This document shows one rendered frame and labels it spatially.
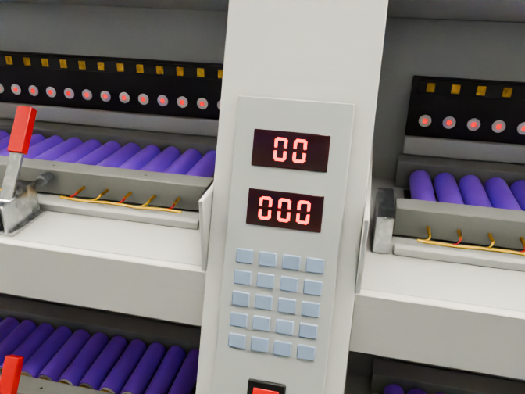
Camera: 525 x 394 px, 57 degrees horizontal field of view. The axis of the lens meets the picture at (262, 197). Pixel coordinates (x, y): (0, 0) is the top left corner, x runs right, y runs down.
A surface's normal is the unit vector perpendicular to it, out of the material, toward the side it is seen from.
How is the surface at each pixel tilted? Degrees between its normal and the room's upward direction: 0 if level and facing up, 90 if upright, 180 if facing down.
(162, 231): 21
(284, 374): 90
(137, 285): 111
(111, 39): 90
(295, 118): 90
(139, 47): 90
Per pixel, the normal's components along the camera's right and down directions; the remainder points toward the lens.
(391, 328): -0.22, 0.41
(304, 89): -0.19, 0.07
